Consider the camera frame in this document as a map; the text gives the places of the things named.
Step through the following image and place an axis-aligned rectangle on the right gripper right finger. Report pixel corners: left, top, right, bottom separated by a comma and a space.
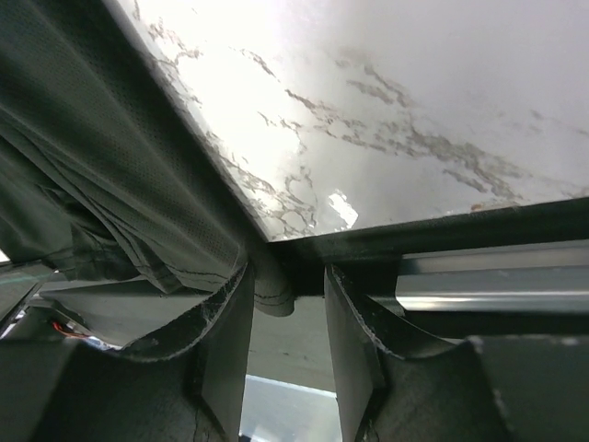
324, 266, 588, 441

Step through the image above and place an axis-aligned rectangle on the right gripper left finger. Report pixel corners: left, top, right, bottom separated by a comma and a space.
1, 265, 254, 441

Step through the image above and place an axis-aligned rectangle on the aluminium front rail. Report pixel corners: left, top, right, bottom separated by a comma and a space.
370, 239, 588, 315

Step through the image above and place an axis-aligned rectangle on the black t shirt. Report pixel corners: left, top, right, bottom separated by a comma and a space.
1, 1, 294, 317

